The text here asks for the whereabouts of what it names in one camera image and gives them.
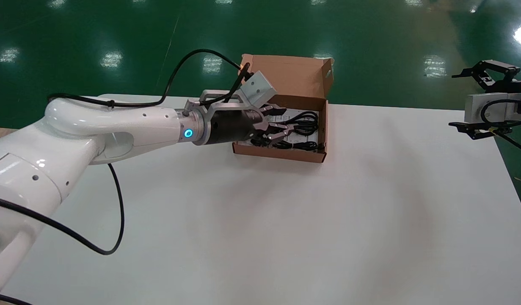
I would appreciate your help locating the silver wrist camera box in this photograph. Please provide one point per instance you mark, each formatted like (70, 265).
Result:
(260, 87)
(474, 108)

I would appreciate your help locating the brown cardboard storage box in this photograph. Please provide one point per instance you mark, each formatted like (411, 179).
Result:
(294, 76)

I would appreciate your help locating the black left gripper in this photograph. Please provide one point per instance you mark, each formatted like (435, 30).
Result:
(232, 126)

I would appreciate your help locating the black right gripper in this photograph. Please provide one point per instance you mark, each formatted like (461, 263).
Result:
(512, 87)

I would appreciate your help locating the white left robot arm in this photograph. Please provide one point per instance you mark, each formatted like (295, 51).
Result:
(116, 123)

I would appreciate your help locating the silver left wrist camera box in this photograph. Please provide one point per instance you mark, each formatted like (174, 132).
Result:
(260, 87)

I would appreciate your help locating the printed white paper sheet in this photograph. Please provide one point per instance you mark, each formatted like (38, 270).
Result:
(304, 138)

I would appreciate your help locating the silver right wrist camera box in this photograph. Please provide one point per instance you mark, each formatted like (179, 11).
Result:
(474, 108)

